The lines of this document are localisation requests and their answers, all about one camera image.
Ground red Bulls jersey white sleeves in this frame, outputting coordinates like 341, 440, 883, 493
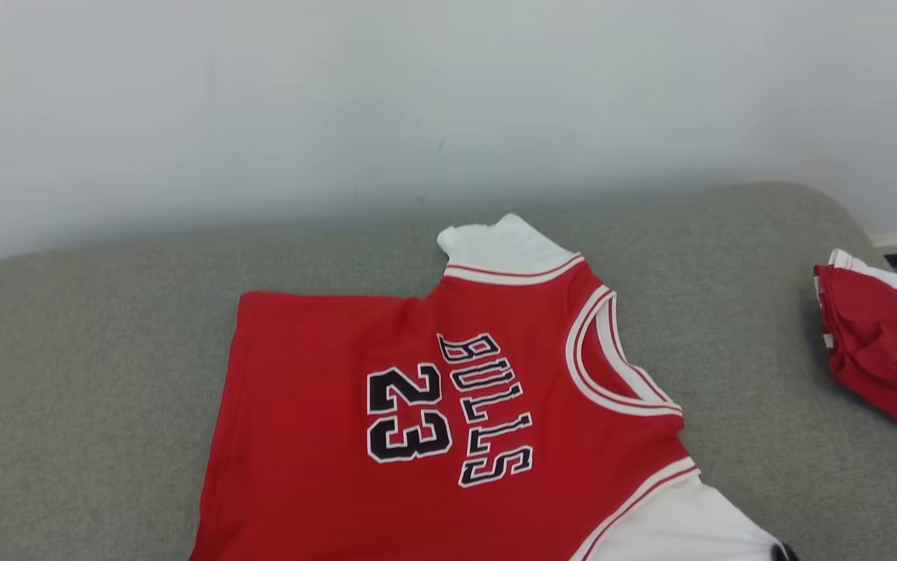
189, 213, 788, 561

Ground red shorts white stripes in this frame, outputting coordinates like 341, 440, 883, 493
813, 248, 897, 442

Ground grey fabric sofa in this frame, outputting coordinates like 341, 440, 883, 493
0, 182, 897, 561

